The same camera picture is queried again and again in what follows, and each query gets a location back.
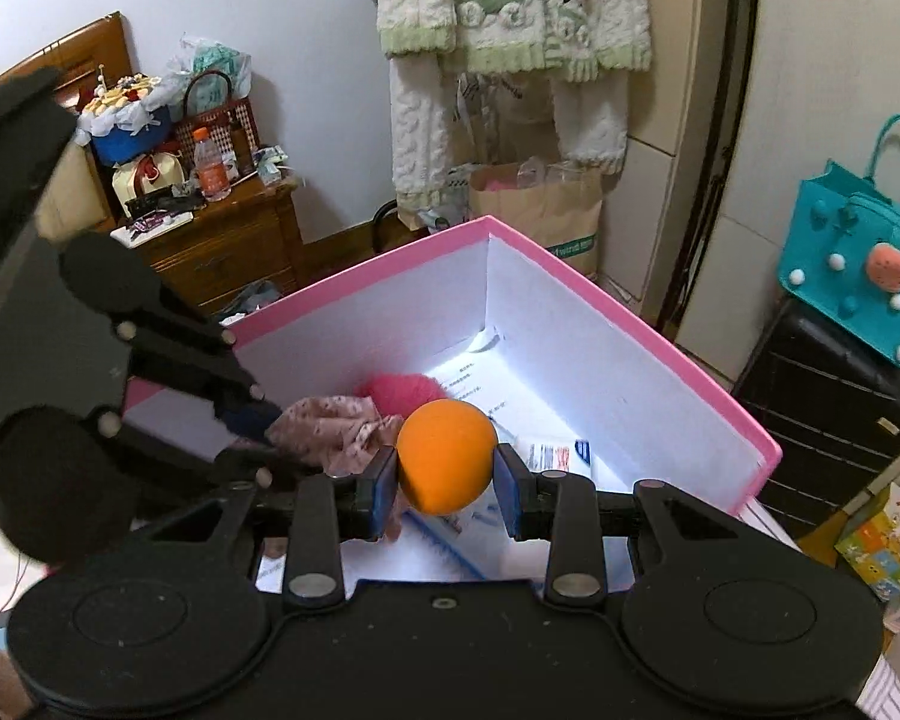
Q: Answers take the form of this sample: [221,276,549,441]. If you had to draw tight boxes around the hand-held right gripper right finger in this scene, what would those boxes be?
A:
[495,441,801,608]

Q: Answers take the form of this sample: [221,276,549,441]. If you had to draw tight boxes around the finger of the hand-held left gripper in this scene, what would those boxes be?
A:
[96,411,325,535]
[115,281,286,437]

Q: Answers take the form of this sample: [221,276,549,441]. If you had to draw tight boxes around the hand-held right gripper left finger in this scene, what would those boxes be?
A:
[130,445,401,613]

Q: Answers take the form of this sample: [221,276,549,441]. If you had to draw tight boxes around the small white blue packet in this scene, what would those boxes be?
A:
[525,439,595,475]

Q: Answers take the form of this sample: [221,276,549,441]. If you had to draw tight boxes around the orange foam ball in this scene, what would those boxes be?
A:
[396,399,498,517]

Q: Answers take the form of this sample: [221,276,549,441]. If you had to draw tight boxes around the blue white tissue packet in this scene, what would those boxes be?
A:
[409,499,515,584]

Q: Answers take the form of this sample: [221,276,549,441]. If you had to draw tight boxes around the floral fabric scrunchie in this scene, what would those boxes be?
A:
[266,392,407,541]

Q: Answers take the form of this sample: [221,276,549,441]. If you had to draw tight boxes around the pink fluffy pompom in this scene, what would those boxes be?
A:
[354,373,451,421]

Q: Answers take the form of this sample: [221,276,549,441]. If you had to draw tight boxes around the pink cardboard box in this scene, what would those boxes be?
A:
[120,215,783,586]

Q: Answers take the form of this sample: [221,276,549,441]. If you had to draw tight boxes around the printed paper sheet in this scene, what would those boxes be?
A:
[255,356,646,586]

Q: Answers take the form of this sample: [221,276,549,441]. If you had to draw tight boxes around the grey white sneaker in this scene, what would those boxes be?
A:
[214,279,282,320]

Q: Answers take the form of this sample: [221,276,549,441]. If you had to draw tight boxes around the wooden nightstand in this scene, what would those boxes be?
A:
[109,176,308,316]

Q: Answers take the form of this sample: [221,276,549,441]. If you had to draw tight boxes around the white patterned notebook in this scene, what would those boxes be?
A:
[111,210,196,245]

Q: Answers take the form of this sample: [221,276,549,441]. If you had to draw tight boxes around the cream pouch red ribbon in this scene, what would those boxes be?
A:
[112,150,188,218]

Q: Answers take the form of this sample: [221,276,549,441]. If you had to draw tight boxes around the black pouch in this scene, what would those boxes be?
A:
[124,191,207,220]

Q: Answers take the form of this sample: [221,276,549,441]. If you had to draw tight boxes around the flower bouquet blue box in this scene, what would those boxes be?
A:
[75,69,185,166]

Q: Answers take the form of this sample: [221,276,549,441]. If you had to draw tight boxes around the orange drink bottle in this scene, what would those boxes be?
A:
[193,127,233,202]

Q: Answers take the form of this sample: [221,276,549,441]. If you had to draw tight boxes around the mint green packets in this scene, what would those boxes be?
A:
[251,144,299,187]

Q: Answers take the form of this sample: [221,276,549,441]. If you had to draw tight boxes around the white green printed bag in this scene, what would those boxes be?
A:
[418,165,472,232]

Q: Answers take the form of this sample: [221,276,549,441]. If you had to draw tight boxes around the brown paper bag green print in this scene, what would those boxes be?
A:
[469,157,605,282]

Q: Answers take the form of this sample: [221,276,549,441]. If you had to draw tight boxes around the woven basket bag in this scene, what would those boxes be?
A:
[174,71,260,173]

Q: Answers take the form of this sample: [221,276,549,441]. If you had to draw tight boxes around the black suitcase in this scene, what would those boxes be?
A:
[731,296,900,541]

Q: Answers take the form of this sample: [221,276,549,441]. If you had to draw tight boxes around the wooden headboard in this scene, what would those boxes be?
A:
[0,11,132,233]

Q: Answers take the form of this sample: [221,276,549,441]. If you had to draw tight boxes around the beige tall cabinet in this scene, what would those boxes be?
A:
[596,0,732,308]

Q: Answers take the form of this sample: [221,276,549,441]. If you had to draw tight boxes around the plastic bag with green packet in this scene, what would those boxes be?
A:
[166,34,254,110]

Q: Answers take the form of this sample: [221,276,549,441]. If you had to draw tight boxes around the colourful gift bag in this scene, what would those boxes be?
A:
[834,484,900,605]

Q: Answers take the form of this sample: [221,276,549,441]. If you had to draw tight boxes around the teal felt handbag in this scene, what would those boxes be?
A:
[778,114,900,370]

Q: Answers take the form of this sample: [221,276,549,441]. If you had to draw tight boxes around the white green fleece pajama top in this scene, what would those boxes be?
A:
[356,0,653,83]

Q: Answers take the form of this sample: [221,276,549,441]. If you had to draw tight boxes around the black metal frame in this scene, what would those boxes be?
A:
[656,0,762,331]

